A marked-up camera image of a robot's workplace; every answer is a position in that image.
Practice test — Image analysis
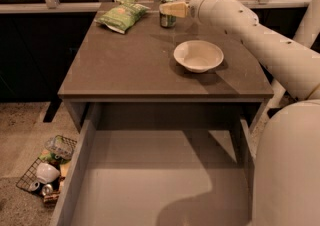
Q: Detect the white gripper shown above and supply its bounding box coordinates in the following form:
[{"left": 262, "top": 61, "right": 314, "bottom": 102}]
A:
[{"left": 159, "top": 0, "right": 219, "bottom": 21}]

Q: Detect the green soda can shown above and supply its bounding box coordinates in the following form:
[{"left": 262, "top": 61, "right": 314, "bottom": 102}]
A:
[{"left": 159, "top": 0, "right": 176, "bottom": 28}]

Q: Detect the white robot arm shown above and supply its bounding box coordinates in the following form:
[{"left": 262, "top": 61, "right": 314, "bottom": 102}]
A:
[{"left": 160, "top": 0, "right": 320, "bottom": 226}]

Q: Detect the grey cabinet with top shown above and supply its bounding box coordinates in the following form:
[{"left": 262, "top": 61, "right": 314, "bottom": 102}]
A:
[{"left": 58, "top": 3, "right": 273, "bottom": 129}]

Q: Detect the open grey top drawer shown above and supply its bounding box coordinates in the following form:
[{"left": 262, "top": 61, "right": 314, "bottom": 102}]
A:
[{"left": 50, "top": 103, "right": 254, "bottom": 226}]

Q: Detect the silver can in basket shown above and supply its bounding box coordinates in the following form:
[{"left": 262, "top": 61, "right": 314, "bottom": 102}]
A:
[
  {"left": 41, "top": 184, "right": 53, "bottom": 196},
  {"left": 28, "top": 181, "right": 41, "bottom": 192}
]

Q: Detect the green chip bag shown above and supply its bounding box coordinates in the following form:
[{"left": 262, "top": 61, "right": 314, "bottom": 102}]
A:
[{"left": 95, "top": 1, "right": 149, "bottom": 34}]

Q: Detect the clear plastic bottle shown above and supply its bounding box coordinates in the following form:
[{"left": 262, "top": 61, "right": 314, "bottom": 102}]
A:
[{"left": 44, "top": 136, "right": 74, "bottom": 160}]

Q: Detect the white bowl in basket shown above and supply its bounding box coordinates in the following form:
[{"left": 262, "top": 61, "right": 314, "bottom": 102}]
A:
[{"left": 36, "top": 162, "right": 60, "bottom": 184}]

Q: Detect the black wire basket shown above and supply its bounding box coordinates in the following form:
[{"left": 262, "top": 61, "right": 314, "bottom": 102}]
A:
[{"left": 16, "top": 135, "right": 77, "bottom": 197}]

